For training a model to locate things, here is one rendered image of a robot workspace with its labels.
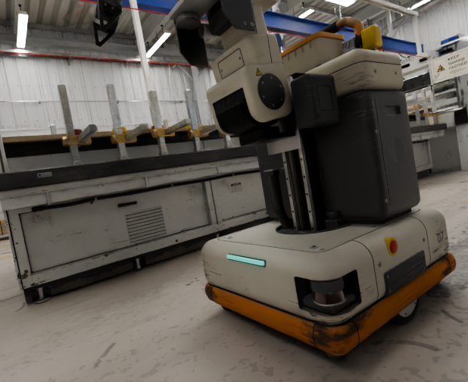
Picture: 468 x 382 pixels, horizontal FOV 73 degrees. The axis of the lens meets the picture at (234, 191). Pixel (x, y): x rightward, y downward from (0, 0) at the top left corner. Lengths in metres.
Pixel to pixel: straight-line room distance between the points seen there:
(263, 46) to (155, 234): 1.56
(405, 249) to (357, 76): 0.52
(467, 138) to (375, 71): 4.34
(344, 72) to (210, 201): 1.59
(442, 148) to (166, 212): 4.37
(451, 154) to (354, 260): 4.81
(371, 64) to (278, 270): 0.66
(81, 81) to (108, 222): 7.83
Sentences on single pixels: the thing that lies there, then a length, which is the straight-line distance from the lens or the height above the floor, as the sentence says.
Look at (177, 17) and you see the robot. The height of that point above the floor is 1.02.
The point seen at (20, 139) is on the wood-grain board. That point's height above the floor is 0.88.
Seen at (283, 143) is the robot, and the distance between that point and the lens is 1.10.
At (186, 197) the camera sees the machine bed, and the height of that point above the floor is 0.40.
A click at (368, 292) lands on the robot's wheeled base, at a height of 0.16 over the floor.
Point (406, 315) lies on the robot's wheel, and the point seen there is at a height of 0.03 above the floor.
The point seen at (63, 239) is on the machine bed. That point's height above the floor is 0.31.
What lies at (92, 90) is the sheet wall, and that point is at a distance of 9.74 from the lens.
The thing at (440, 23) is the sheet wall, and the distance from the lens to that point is 12.60.
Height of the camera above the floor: 0.51
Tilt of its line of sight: 3 degrees down
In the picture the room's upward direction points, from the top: 10 degrees counter-clockwise
